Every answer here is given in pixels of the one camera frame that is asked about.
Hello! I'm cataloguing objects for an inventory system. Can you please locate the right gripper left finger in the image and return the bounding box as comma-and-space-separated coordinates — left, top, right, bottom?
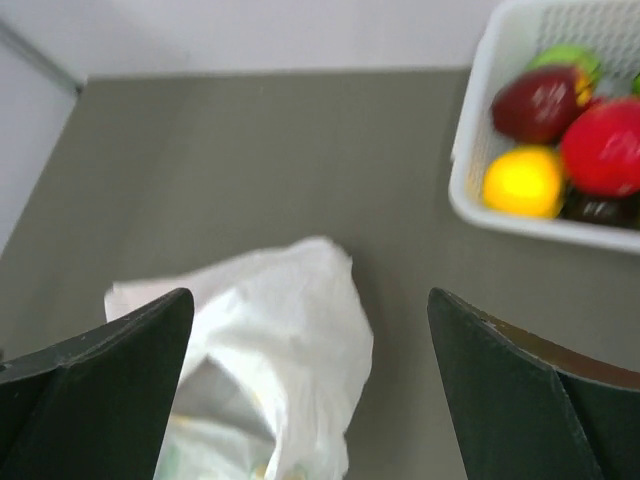
1, 288, 194, 479

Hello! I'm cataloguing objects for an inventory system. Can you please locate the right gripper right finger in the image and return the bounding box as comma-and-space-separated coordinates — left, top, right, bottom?
427, 288, 639, 479

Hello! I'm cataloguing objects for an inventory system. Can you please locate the white printed plastic bag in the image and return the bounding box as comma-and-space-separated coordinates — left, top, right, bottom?
104, 236, 374, 479

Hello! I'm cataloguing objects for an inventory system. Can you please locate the dark purple fruit front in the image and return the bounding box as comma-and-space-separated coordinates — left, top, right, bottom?
560, 188, 639, 229

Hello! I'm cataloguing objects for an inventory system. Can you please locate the green striped fruit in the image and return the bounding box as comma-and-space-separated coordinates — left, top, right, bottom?
631, 73, 640, 96

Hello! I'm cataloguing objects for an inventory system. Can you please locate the green fruit behind apple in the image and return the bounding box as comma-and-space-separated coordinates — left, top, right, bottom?
526, 44, 603, 86

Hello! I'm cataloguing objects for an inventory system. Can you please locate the yellow lemon left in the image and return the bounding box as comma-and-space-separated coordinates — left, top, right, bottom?
482, 145, 565, 219

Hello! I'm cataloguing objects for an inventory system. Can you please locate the red apple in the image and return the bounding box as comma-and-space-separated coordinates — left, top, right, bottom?
490, 65, 593, 144

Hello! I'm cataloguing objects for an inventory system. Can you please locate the white perforated plastic basket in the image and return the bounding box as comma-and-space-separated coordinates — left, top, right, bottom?
449, 1, 639, 252

